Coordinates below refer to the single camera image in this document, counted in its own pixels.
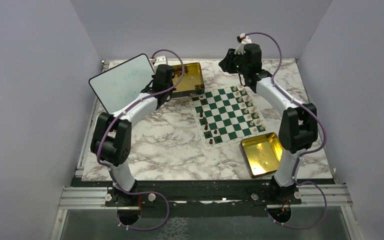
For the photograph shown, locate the empty gold tin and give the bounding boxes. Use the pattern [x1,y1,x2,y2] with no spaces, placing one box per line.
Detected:
[239,132,283,179]

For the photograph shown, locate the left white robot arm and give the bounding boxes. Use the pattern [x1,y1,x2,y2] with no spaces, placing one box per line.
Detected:
[90,64,175,206]

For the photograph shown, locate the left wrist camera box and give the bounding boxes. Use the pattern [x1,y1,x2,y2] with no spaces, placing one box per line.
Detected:
[149,55,168,71]

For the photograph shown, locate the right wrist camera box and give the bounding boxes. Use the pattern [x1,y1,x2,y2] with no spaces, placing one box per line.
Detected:
[234,33,252,55]

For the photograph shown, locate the tin with dark pieces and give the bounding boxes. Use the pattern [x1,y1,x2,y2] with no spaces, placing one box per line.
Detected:
[171,62,205,98]

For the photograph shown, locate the dark pieces in tin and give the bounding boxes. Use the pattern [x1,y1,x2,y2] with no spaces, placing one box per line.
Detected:
[172,66,203,90]

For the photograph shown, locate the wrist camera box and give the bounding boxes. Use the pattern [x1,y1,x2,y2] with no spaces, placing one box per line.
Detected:
[149,55,168,71]
[234,33,252,55]

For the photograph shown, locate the white chess pieces group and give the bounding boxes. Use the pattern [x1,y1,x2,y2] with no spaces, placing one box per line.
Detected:
[231,85,266,136]

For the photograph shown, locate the green white chess board mat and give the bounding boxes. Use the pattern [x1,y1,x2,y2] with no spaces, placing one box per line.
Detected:
[189,86,266,151]

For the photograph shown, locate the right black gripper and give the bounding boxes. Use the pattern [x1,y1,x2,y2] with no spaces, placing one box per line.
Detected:
[217,49,248,76]

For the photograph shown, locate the small whiteboard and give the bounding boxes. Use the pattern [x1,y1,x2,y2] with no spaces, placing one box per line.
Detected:
[88,53,155,114]

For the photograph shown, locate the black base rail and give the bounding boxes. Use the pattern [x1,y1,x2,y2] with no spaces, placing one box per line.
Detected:
[104,179,301,218]

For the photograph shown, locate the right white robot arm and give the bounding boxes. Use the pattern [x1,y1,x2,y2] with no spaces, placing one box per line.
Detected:
[218,43,319,204]

